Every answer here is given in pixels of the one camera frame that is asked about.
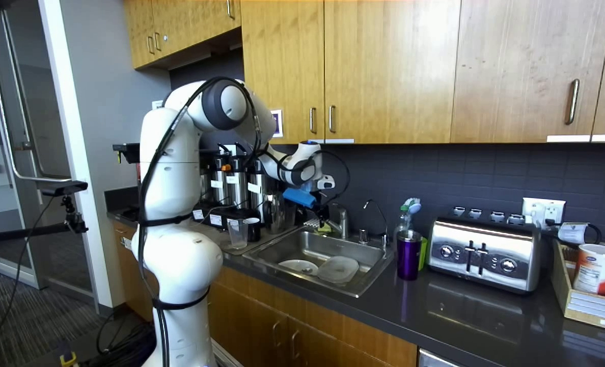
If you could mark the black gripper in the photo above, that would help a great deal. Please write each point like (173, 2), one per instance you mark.
(322, 205)

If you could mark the chrome sink faucet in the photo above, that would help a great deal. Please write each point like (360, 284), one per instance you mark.
(342, 228)

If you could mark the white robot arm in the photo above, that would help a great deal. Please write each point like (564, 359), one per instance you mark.
(180, 257)

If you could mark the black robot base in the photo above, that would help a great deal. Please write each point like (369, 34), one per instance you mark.
(120, 348)

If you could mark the yellow sponge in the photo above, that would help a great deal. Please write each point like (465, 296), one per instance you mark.
(322, 230)

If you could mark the stainless steel sink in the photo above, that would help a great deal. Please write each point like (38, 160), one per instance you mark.
(354, 255)

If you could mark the short under-cabinet light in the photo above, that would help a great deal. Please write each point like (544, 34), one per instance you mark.
(333, 141)

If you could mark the white plate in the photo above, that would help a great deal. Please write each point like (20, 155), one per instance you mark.
(297, 267)

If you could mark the clear plastic container soapy water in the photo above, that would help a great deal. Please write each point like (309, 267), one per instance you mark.
(339, 270)

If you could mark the clear soap bottle teal label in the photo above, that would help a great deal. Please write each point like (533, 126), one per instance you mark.
(407, 213)

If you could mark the clear glass cup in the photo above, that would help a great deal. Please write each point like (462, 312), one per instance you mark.
(237, 236)

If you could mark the black coffee machine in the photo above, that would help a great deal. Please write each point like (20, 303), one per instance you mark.
(226, 185)

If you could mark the purple tumbler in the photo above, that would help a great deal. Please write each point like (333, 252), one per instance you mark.
(407, 257)

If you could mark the green bottle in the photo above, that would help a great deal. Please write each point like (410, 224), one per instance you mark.
(424, 253)

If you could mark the wooden lower cabinet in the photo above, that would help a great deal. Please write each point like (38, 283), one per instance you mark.
(261, 320)

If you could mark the wooden upper cabinets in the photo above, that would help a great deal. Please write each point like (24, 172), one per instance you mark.
(390, 69)

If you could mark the silver toaster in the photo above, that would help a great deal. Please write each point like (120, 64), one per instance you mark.
(486, 255)

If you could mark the stainless dishwasher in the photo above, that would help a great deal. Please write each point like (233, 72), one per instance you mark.
(435, 359)

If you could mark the white paper roll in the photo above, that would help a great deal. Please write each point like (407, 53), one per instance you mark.
(572, 234)

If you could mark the long under-cabinet light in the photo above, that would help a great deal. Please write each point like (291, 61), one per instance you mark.
(587, 140)

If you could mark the white tub red label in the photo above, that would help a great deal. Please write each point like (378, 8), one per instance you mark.
(597, 268)

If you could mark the cardboard box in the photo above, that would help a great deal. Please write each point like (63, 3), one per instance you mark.
(587, 307)

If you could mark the yellow floor object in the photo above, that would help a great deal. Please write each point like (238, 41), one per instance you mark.
(68, 359)

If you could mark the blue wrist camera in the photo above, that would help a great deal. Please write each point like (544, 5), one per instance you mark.
(300, 198)

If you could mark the white wall outlet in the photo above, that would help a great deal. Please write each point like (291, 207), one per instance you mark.
(543, 212)

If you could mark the black camera on stand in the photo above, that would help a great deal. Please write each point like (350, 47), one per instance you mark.
(59, 187)

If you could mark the glass door metal frame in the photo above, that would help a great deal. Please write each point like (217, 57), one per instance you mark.
(8, 205)

